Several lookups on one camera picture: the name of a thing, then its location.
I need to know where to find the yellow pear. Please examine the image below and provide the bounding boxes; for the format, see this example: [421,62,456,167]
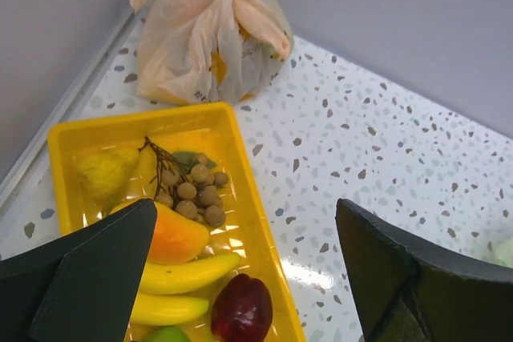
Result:
[75,148,140,217]

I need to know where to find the aluminium rail frame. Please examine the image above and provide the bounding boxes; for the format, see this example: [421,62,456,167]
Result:
[1,7,135,218]

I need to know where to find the yellow banana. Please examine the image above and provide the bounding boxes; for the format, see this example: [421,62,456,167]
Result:
[130,252,240,326]

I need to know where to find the orange yellow mango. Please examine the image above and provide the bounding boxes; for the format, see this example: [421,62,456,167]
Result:
[147,199,210,265]

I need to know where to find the green knotted plastic bag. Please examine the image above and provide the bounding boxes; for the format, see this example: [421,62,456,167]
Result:
[482,235,513,268]

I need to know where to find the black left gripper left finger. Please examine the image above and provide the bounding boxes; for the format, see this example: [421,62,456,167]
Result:
[1,199,156,341]

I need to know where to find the bunch of longan fruit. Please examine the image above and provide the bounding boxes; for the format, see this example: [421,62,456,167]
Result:
[140,137,230,228]

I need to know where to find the yellow plastic tray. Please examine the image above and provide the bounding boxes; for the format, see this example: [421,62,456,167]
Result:
[47,103,305,341]

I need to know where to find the orange plastic bag with fruit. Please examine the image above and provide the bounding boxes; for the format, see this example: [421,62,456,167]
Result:
[128,0,294,105]

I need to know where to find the green apple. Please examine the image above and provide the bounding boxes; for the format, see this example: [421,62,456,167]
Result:
[141,326,190,342]

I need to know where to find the dark red apple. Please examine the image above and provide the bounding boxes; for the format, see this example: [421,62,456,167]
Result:
[211,273,273,342]

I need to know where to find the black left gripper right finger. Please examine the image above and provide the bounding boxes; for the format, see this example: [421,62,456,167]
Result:
[336,199,512,341]

